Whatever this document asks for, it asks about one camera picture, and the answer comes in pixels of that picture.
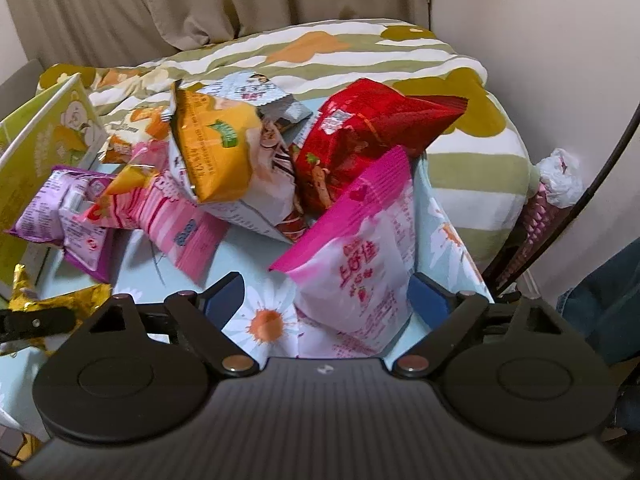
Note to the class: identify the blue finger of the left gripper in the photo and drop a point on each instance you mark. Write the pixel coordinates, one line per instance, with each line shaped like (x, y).
(25, 325)

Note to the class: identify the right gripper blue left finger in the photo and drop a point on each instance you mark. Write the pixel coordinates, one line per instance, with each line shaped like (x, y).
(220, 301)

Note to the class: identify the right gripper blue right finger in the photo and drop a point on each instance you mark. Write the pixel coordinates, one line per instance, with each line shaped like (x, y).
(431, 302)

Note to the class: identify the gold foil snack bag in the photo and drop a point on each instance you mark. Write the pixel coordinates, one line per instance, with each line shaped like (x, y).
(83, 302)

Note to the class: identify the pink striped snack bag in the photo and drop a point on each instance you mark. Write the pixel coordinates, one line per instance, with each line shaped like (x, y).
(145, 196)

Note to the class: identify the pink white strawberry bag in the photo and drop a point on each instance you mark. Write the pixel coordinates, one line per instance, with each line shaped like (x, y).
(351, 269)

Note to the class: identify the purple snack bag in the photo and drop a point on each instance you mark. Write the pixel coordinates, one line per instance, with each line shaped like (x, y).
(53, 217)

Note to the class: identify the white orange-panel snack bag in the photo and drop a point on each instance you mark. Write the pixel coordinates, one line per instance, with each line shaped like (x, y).
(233, 163)

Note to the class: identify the orange white cake bag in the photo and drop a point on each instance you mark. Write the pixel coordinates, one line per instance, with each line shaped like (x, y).
(139, 126)

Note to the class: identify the red snack bag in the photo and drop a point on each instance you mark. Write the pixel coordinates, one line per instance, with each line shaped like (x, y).
(357, 126)

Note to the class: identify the grey white snack bag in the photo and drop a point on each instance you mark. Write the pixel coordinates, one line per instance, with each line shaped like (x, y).
(256, 89)

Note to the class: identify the pink textured cone object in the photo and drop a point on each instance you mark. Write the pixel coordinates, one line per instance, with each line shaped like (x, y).
(538, 220)

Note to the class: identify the green striped floral duvet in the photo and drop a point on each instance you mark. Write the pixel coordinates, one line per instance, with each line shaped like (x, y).
(479, 168)

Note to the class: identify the white plastic bag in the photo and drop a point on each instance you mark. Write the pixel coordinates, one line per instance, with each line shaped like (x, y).
(560, 175)

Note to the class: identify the green yellow cardboard box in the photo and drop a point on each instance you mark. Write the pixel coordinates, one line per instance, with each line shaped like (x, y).
(59, 127)

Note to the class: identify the grey upholstered headboard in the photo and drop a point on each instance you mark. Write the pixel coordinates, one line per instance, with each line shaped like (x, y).
(19, 88)

